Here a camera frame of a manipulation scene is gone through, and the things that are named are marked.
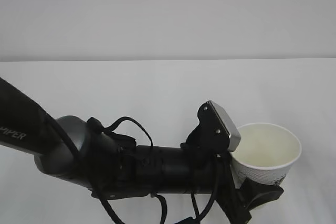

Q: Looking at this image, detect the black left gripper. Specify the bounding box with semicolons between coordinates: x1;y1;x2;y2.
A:
160;150;284;223

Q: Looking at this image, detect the white paper cup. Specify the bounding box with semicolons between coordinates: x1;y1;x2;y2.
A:
231;123;302;188

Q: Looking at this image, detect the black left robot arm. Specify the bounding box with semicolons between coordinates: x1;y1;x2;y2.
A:
1;80;283;223

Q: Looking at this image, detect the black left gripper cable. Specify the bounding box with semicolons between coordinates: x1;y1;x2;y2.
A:
39;115;232;224

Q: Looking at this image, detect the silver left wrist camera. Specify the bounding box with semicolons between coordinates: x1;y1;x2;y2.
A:
183;100;241;154

